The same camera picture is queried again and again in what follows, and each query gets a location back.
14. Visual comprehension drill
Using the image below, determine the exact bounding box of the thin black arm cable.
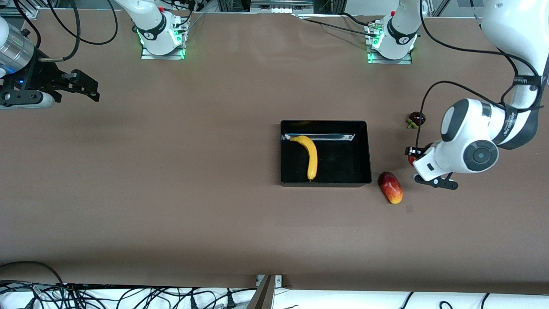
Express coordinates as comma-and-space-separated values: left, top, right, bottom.
13, 0, 42, 48

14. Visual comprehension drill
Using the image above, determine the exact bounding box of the long black table cable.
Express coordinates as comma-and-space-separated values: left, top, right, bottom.
305, 18, 378, 38

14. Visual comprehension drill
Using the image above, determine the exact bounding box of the black arched floor cable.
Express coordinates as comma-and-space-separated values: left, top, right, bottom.
0, 261, 65, 286

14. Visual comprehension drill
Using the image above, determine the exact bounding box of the yellow banana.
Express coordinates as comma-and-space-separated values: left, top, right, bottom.
290, 135, 319, 182

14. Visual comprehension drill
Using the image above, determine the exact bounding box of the black cable tangle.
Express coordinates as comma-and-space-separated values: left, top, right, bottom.
0, 279, 258, 309

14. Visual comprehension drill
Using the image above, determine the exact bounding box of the black plastic tray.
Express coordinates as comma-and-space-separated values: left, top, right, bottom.
280, 120, 373, 188

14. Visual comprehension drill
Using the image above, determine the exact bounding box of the grey metal post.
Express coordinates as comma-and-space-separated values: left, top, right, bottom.
247, 275, 275, 309

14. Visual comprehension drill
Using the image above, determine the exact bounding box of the dark purple mangosteen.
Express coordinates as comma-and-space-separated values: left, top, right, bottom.
406, 111, 426, 129

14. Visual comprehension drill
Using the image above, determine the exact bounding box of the white power strip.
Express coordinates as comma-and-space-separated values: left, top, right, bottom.
251, 0, 314, 13

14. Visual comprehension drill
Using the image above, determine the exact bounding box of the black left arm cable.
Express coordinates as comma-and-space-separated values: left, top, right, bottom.
415, 17, 545, 148

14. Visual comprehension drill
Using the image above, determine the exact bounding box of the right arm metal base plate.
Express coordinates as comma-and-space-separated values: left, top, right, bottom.
141, 26, 186, 60

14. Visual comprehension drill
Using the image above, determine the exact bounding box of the short black table cable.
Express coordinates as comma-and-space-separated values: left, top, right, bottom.
339, 12, 371, 26

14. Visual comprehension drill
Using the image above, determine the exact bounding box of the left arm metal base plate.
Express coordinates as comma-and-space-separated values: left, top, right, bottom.
367, 24, 413, 65

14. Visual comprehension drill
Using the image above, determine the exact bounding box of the black looping arm cable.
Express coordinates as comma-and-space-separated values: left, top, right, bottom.
46, 0, 119, 45

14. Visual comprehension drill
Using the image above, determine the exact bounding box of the brown table cover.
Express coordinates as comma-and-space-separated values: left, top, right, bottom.
0, 9, 549, 297

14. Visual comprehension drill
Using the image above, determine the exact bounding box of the red yellow mango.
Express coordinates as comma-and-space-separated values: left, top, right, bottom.
378, 171, 404, 205

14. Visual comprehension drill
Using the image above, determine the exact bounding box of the small red apple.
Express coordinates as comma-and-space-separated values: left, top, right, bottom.
407, 143, 434, 167

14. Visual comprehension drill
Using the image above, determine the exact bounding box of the aluminium frame profile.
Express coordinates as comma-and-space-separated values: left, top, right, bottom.
0, 0, 40, 18

